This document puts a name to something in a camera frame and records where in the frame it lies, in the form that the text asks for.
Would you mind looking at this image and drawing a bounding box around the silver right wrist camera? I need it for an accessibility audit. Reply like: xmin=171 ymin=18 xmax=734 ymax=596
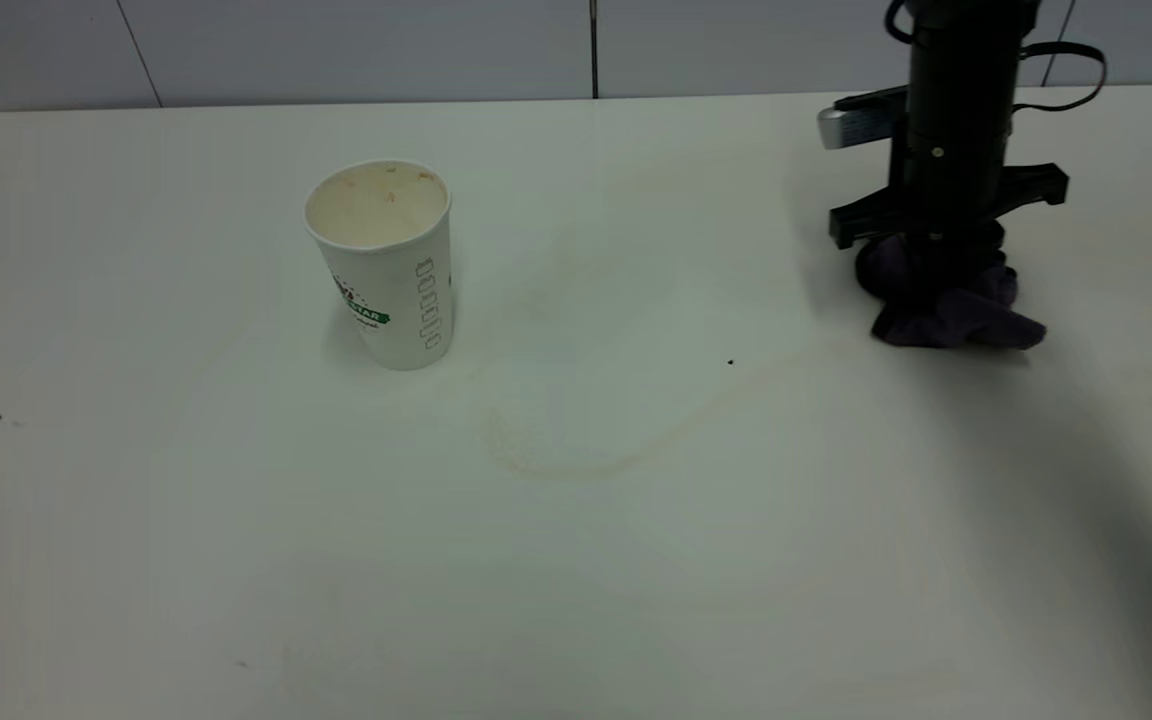
xmin=817 ymin=86 xmax=909 ymax=151

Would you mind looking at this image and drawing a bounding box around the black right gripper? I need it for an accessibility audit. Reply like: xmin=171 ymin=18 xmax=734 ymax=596
xmin=829 ymin=30 xmax=1070 ymax=249

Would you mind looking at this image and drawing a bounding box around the white paper coffee cup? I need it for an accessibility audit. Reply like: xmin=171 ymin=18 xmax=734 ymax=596
xmin=303 ymin=160 xmax=454 ymax=372

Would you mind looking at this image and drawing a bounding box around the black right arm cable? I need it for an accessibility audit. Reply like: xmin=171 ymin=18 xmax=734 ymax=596
xmin=1014 ymin=42 xmax=1107 ymax=113

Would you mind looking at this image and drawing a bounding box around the purple microfiber cloth black trim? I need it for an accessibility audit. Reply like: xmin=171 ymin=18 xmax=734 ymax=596
xmin=854 ymin=235 xmax=1048 ymax=350

